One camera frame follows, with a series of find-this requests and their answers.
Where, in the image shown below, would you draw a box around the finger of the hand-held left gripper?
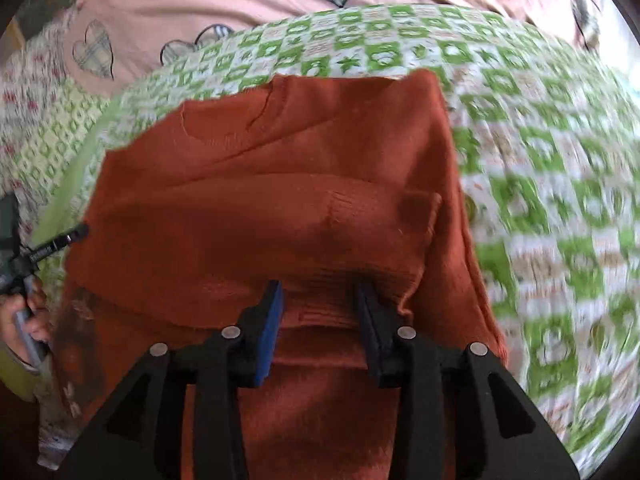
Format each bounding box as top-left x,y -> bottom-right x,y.
27,223 -> 91,263

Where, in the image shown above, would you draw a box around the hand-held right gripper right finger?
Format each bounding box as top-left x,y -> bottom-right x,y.
352,280 -> 581,480

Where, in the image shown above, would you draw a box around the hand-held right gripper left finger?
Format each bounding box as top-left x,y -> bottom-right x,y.
55,280 -> 286,480

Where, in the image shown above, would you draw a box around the rust orange knit sweater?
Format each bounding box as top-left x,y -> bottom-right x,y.
52,69 -> 508,480

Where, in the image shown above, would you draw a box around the person's left forearm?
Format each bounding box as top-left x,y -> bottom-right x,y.
0,342 -> 42,403

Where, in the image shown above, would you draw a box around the person's left hand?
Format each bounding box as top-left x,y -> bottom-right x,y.
0,279 -> 52,361

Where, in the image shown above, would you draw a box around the green checkered printed pillow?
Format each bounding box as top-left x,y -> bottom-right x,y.
10,80 -> 113,201

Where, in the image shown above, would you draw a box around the floral print pillow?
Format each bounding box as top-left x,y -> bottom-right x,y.
0,12 -> 83,196

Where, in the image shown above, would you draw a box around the green checkered printed bedsheet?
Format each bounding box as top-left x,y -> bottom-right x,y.
30,4 -> 640,466

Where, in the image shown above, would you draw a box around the pink quilt with plaid hearts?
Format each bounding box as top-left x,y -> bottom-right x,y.
65,0 -> 623,96

